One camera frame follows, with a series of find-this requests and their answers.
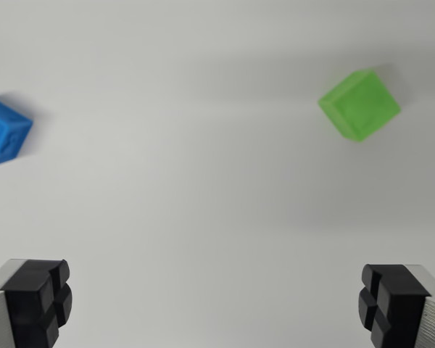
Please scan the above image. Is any green soft cube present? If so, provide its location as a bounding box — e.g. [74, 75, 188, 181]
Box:
[317, 68, 402, 144]

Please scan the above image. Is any gripper left finger with silver black pad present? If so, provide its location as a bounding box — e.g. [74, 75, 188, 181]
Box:
[0, 258, 74, 348]

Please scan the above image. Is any blue soft cube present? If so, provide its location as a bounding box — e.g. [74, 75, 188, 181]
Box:
[0, 96, 35, 168]

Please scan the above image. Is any gripper right finger with silver black pad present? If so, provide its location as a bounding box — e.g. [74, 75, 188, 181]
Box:
[357, 263, 435, 348]

